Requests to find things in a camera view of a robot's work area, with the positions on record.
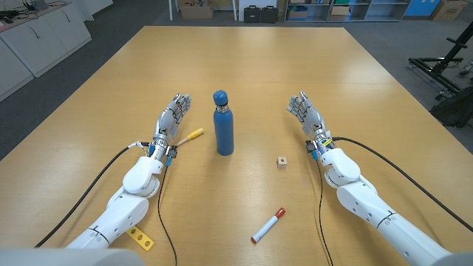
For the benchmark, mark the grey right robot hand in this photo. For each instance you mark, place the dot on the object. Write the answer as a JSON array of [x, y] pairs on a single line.
[[310, 118]]

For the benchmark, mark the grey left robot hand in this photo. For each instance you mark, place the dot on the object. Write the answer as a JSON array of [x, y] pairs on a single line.
[[168, 122]]

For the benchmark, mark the blue bottle cap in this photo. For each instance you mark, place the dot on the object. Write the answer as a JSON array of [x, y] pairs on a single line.
[[220, 98]]

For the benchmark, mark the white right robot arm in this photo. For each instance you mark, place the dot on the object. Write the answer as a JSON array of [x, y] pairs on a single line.
[[369, 207]]

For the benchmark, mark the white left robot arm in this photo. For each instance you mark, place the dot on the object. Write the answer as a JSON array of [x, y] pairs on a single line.
[[129, 199]]

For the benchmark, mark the small wooden block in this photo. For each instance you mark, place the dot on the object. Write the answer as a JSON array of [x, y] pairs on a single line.
[[282, 162]]

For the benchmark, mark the blue metal water bottle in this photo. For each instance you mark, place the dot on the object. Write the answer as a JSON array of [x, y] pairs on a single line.
[[223, 131]]

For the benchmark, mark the white marker with red cap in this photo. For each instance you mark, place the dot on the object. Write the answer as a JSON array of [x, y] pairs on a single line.
[[267, 227]]

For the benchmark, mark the small cardboard box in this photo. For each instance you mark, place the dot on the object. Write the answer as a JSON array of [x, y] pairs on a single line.
[[339, 13]]

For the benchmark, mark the black hard case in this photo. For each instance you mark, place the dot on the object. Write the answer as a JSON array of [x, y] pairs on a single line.
[[269, 14], [252, 14]]

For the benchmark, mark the large cardboard box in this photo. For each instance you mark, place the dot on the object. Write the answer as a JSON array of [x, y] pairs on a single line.
[[196, 11]]

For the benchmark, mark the yellow perforated strip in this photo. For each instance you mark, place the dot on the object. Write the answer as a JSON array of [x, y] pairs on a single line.
[[142, 238]]

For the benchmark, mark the grey metal shelf unit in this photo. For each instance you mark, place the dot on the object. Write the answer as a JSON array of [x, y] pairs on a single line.
[[373, 11]]

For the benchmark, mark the blue panel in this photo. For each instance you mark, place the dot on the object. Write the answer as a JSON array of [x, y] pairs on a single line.
[[417, 7]]

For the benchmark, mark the white cabinet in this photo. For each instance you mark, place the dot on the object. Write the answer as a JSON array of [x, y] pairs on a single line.
[[37, 40]]

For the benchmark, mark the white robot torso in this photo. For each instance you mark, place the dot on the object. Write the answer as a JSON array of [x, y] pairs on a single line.
[[66, 258]]

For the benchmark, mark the cardboard box with print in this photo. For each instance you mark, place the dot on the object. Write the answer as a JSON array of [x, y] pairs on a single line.
[[449, 10]]

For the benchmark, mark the white table frame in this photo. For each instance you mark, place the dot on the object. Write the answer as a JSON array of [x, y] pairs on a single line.
[[170, 11]]

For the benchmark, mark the black metal stand frame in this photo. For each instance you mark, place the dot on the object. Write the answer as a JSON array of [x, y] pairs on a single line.
[[439, 66]]

